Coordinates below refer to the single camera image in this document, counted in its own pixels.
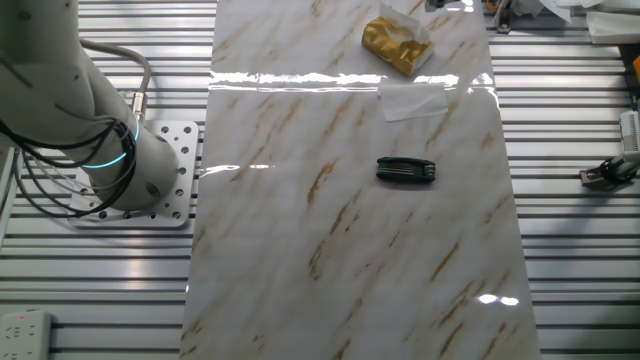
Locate white napkin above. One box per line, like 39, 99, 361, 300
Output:
377, 81, 450, 123
377, 2, 432, 45

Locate gold tissue pack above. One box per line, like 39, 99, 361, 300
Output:
361, 15, 434, 78

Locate white cloth at corner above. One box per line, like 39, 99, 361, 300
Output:
509, 0, 604, 24

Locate green folding hex key set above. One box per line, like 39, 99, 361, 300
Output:
375, 156, 437, 184

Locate flat white box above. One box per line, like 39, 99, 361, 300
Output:
585, 10, 640, 46

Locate white marble pattern board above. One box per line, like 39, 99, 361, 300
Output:
179, 0, 542, 360

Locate white power strip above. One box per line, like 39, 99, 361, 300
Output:
0, 309, 54, 360

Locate dark metal bracket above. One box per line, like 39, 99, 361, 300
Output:
493, 0, 514, 35

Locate metal camera foot bracket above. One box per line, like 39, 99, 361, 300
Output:
579, 167, 609, 191

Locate silver depth camera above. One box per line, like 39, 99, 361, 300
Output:
618, 110, 640, 174

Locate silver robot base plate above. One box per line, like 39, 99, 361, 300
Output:
69, 119, 200, 230

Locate grey robot power cable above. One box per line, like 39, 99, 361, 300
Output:
79, 38, 152, 124

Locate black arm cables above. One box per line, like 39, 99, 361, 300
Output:
0, 117, 139, 221

